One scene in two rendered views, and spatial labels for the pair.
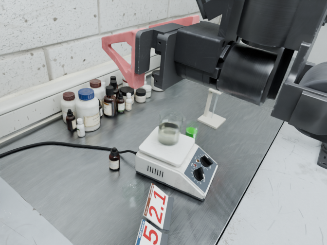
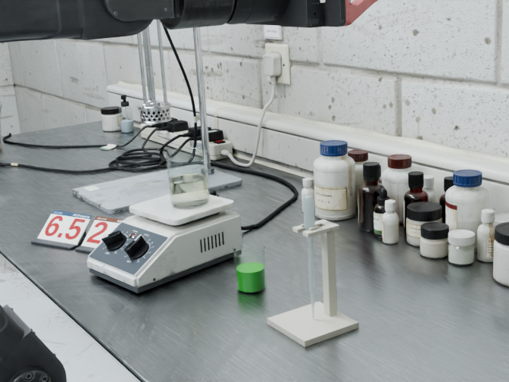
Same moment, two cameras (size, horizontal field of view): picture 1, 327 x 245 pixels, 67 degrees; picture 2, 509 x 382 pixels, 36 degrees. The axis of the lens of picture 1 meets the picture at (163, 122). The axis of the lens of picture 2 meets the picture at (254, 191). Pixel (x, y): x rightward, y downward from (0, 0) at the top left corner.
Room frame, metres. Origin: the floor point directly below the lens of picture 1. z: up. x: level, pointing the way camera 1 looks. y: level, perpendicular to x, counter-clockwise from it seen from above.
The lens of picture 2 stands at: (1.11, -0.99, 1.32)
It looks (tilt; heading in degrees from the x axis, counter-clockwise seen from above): 16 degrees down; 117
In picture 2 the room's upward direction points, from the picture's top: 4 degrees counter-clockwise
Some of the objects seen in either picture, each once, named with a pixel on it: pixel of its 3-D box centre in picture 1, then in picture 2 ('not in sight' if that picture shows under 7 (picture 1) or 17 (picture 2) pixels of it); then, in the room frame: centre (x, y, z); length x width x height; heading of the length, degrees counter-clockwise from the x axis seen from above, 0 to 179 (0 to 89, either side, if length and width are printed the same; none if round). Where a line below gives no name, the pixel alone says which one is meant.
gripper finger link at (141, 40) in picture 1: (137, 49); not in sight; (0.30, 0.04, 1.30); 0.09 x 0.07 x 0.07; 59
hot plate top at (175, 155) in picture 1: (167, 144); (181, 206); (0.51, -0.02, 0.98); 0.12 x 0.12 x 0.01; 69
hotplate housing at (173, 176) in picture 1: (174, 160); (170, 238); (0.50, -0.04, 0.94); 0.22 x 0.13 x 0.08; 69
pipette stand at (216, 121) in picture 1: (215, 106); (310, 277); (0.78, -0.18, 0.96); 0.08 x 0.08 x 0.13; 58
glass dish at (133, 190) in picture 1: (133, 190); not in sight; (0.40, 0.05, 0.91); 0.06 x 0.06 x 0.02
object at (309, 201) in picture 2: not in sight; (310, 214); (0.78, -0.18, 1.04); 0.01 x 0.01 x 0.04; 58
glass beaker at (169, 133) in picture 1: (170, 129); (186, 180); (0.52, -0.02, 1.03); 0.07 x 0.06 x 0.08; 70
